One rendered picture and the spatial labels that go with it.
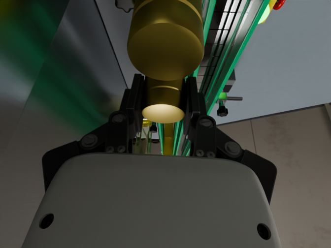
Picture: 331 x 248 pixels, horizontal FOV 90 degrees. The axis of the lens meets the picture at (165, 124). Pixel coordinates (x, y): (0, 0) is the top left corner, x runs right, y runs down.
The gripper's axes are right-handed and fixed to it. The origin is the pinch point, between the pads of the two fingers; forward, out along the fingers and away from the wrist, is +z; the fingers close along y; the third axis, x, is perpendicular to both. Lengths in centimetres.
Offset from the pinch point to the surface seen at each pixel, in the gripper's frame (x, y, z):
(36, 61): 0.6, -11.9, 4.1
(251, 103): -52, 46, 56
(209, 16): -0.2, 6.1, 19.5
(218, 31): -6.5, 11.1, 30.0
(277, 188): -205, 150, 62
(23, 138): -5.9, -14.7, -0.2
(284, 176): -196, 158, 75
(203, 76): -21.3, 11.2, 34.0
